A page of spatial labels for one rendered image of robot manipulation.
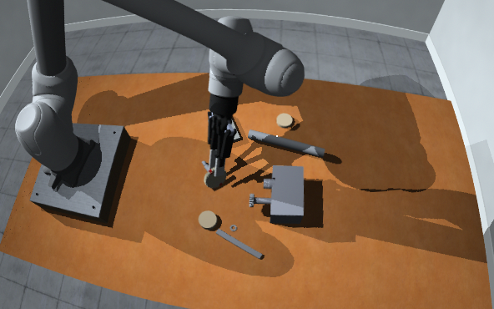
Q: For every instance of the long grey metal rod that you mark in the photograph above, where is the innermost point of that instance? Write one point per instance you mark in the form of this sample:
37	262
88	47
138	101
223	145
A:
286	143

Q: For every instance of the beige round disc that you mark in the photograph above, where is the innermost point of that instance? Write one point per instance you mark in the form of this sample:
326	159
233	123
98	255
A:
284	120

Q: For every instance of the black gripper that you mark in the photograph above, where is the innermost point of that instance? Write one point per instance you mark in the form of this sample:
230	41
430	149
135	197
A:
224	137

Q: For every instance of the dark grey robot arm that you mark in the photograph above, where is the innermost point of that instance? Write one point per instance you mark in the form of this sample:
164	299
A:
45	128

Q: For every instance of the grey flat bar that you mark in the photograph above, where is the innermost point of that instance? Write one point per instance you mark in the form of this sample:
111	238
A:
239	244

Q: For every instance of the grey shaft with beige toothed gear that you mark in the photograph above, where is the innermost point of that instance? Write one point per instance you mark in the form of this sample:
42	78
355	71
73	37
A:
210	180

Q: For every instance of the beige short cylinder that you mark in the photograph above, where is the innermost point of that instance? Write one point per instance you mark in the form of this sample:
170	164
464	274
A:
208	220

